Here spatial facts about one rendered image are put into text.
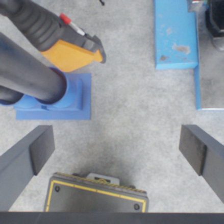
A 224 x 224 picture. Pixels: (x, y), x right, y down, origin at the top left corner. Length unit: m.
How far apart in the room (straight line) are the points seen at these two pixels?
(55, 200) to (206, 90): 1.36
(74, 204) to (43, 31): 1.13
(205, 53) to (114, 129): 0.96
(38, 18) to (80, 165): 1.35
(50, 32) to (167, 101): 1.27
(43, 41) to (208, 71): 1.31
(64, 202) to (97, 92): 0.92
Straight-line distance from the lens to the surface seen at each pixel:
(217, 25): 1.19
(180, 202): 1.59
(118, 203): 1.22
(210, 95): 1.45
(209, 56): 1.54
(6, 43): 0.83
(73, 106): 1.41
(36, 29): 0.34
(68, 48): 0.40
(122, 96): 1.49
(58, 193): 1.31
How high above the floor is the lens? 1.45
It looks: 79 degrees down
